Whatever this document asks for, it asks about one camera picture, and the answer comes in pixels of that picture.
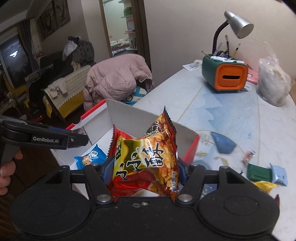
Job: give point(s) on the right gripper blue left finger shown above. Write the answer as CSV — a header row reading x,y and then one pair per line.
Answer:
x,y
107,170

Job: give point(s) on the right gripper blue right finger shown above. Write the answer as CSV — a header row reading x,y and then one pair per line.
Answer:
x,y
183,171

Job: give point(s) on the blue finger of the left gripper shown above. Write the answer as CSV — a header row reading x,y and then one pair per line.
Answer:
x,y
58,129

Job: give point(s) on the blue cookie snack packet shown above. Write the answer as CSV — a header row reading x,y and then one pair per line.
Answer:
x,y
95,157

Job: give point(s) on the red yellow chips bag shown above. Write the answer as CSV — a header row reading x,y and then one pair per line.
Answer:
x,y
149,162

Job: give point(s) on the green snack bar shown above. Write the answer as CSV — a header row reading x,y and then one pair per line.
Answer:
x,y
257,173

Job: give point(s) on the yellow triangular snack packet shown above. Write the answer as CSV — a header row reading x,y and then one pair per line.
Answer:
x,y
265,186

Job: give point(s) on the light blue snack packet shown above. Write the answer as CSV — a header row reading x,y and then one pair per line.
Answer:
x,y
279,175

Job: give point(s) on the dark red foil snack bag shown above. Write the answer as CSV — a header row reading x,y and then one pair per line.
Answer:
x,y
277,199

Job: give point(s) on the person's left hand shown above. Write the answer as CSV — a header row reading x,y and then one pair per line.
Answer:
x,y
6,171

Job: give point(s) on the red white cardboard box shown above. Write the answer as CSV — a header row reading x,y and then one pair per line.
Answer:
x,y
98,126

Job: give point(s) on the small pink wrapped candy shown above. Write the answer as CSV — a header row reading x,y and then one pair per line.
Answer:
x,y
248,156

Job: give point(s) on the pink padded jacket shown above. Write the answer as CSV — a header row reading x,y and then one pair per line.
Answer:
x,y
116,78

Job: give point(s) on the green orange tissue box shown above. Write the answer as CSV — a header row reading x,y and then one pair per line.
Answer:
x,y
224,75

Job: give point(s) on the clear plastic bag of food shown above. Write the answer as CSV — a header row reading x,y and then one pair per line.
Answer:
x,y
274,85

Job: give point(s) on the silver gooseneck desk lamp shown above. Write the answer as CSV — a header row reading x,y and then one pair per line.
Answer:
x,y
240,26

